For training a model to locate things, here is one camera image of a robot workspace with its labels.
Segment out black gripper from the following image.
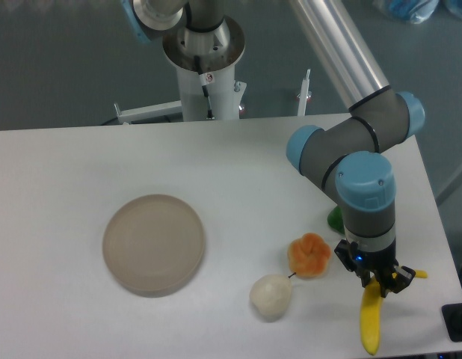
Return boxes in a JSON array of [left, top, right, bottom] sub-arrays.
[[334, 239, 416, 298]]

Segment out yellow toy banana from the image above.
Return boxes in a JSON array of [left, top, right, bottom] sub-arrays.
[[359, 269, 429, 356]]

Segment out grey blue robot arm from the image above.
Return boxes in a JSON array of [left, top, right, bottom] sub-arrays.
[[123, 1, 425, 296]]

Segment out beige round plate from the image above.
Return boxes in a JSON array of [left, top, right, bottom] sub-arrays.
[[102, 194, 206, 297]]

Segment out green toy fruit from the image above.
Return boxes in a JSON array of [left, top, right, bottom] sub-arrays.
[[327, 206, 345, 235]]

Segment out orange toy pumpkin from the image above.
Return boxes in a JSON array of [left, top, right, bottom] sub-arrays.
[[287, 233, 331, 278]]

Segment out black device at edge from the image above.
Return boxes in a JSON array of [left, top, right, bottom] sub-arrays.
[[441, 303, 462, 343]]

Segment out white toy pear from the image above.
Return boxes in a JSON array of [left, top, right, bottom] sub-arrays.
[[249, 274, 292, 321]]

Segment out blue plastic bag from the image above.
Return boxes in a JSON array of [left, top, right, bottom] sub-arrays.
[[372, 0, 462, 25]]

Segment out white bracket right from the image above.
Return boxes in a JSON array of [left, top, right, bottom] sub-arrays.
[[297, 69, 312, 117]]

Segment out white bracket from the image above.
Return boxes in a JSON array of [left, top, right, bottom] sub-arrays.
[[297, 69, 312, 117], [114, 100, 182, 124]]

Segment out white bracket left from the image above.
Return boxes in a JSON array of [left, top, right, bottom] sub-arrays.
[[114, 100, 182, 124]]

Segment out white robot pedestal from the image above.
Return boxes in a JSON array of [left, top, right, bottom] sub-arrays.
[[163, 16, 247, 122]]

